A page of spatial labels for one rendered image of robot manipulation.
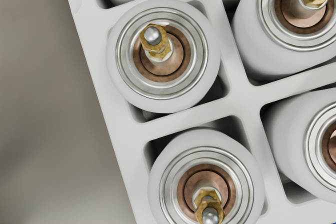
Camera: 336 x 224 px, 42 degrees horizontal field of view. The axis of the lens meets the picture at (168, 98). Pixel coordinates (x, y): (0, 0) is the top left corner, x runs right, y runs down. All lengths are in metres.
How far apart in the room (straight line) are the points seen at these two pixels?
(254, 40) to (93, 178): 0.34
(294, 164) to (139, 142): 0.15
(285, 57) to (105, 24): 0.18
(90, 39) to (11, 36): 0.24
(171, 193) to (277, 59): 0.14
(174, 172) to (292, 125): 0.10
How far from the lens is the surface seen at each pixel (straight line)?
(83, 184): 0.63
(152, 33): 0.27
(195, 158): 0.35
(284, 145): 0.38
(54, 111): 0.64
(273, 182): 0.44
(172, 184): 0.36
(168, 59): 0.33
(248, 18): 0.37
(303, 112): 0.37
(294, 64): 0.37
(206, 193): 0.32
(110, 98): 0.43
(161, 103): 0.36
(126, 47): 0.36
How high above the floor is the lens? 0.61
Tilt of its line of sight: 86 degrees down
